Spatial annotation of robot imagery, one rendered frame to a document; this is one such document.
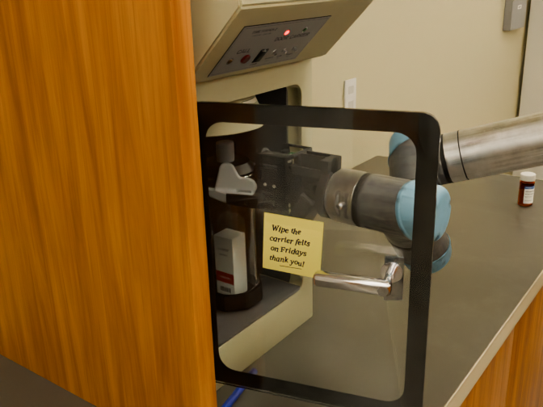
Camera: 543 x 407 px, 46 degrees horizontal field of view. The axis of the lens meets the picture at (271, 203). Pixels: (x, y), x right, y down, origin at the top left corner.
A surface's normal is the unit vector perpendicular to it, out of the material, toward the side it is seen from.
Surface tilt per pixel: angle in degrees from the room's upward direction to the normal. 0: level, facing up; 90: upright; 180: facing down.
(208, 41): 90
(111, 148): 90
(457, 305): 0
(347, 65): 90
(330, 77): 90
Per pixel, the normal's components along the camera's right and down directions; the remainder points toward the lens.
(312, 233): -0.36, 0.33
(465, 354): -0.03, -0.94
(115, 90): -0.59, 0.29
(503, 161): -0.24, 0.59
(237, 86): 0.81, 0.18
